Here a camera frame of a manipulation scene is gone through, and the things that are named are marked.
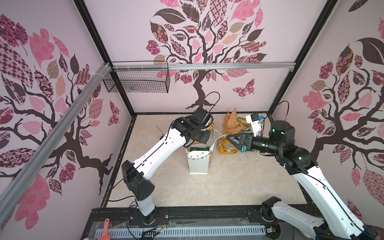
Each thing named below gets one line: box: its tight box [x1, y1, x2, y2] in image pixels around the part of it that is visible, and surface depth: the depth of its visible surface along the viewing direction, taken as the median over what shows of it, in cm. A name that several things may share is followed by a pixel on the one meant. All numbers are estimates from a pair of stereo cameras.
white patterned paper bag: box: [185, 143, 215, 175], surface depth 74 cm
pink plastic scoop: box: [97, 218, 111, 240], surface depth 70 cm
